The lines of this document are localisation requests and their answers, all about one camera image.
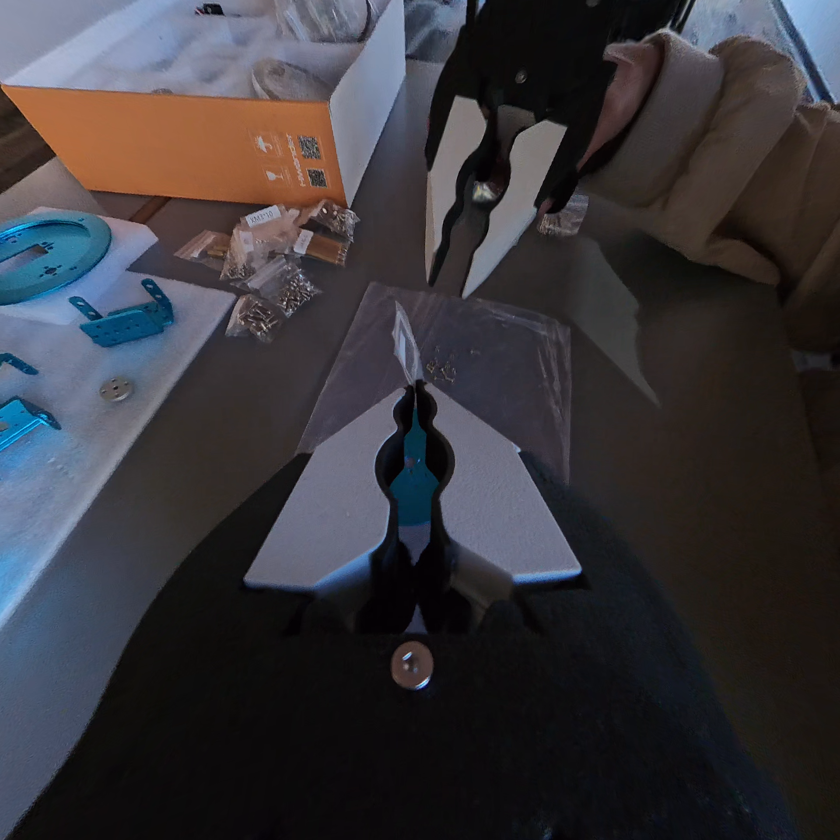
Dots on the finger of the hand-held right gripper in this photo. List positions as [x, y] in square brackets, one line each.
[525, 190]
[449, 164]

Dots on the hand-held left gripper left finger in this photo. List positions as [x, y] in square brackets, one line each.
[328, 518]

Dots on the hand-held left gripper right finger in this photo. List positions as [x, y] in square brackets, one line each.
[505, 518]

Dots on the teal round metal plate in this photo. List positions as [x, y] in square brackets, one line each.
[413, 485]

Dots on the small clear screw bag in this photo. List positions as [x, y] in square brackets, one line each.
[407, 341]

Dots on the pile of small hardware bags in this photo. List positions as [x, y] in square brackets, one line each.
[275, 275]

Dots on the person's right forearm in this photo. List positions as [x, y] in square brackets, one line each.
[722, 164]

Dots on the grey desk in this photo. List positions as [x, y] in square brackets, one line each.
[229, 426]

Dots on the person's right hand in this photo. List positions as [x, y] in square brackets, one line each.
[623, 85]

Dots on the shiny wrapped parts bag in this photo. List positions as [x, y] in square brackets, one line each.
[561, 220]

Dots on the clear plastic bag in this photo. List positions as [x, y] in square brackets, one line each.
[512, 367]

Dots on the cluster of small loose screws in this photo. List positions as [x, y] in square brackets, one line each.
[446, 367]

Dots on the bubble-wrapped round part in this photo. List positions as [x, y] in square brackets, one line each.
[289, 79]

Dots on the bubble wrap packet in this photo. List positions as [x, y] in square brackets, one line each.
[321, 16]

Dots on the white foam sheet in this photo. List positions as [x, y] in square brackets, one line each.
[98, 446]

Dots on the small silver round hub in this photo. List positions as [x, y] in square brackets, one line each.
[117, 389]

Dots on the orange cardboard box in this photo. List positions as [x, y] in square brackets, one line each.
[164, 144]

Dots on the perforated blue U bracket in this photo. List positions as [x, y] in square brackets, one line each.
[124, 328]

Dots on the small blue angle bracket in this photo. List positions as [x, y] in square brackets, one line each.
[23, 420]

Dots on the green round plate with bracket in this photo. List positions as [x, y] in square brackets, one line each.
[16, 364]

